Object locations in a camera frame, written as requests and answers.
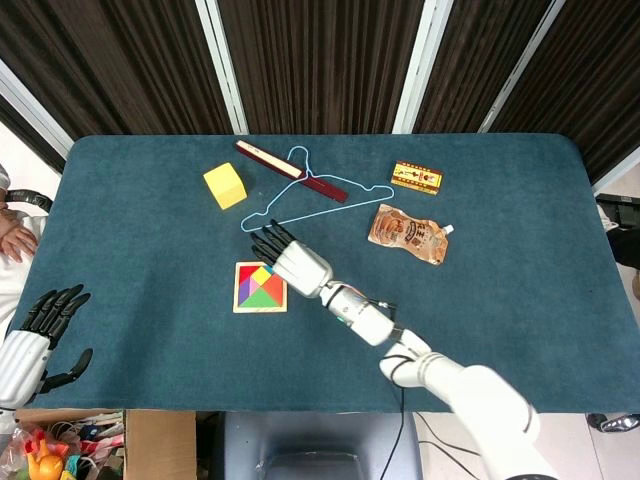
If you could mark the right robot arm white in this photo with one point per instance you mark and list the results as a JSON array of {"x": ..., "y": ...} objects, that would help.
[{"x": 475, "y": 395}]

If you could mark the orange spouted food pouch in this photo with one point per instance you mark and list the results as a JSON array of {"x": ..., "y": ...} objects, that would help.
[{"x": 407, "y": 232}]

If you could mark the dark brown folding screen panel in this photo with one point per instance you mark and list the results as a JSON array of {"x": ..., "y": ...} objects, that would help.
[
  {"x": 320, "y": 60},
  {"x": 475, "y": 55},
  {"x": 595, "y": 75},
  {"x": 25, "y": 131},
  {"x": 125, "y": 60}
]

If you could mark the wooden tangram puzzle tray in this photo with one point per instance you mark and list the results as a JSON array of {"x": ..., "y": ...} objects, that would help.
[{"x": 260, "y": 310}]

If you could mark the red triangle tangram piece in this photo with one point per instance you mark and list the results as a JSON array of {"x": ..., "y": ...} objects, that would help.
[{"x": 246, "y": 274}]

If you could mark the yellow cube block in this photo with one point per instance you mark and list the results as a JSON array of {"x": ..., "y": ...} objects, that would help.
[{"x": 225, "y": 186}]

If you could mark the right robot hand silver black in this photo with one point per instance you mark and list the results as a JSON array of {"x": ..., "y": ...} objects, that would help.
[{"x": 302, "y": 270}]

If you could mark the green triangle tangram piece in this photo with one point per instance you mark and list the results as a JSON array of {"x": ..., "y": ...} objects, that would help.
[{"x": 262, "y": 301}]

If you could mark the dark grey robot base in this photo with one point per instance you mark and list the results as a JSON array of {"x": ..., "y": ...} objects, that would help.
[{"x": 310, "y": 445}]

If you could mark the yellow red small carton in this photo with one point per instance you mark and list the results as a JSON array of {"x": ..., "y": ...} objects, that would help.
[{"x": 416, "y": 178}]

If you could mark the brown cardboard box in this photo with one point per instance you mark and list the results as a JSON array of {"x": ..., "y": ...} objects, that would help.
[{"x": 160, "y": 445}]

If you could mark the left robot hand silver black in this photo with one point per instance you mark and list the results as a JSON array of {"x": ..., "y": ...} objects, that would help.
[{"x": 20, "y": 365}]

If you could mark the pink triangle tangram piece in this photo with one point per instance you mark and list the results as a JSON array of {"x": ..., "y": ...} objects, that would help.
[{"x": 255, "y": 287}]

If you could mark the dark red long stick box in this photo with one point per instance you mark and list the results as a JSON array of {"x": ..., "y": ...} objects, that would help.
[{"x": 325, "y": 188}]

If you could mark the teal table cloth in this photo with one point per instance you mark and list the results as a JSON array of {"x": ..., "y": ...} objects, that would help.
[{"x": 150, "y": 250}]

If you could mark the black equipment case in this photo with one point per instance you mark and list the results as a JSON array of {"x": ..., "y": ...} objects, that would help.
[{"x": 625, "y": 210}]

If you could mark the yellow square tangram piece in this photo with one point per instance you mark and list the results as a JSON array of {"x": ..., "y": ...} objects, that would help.
[{"x": 261, "y": 275}]

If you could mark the person in white clothing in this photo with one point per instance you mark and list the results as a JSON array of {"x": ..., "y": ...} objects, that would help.
[{"x": 15, "y": 235}]

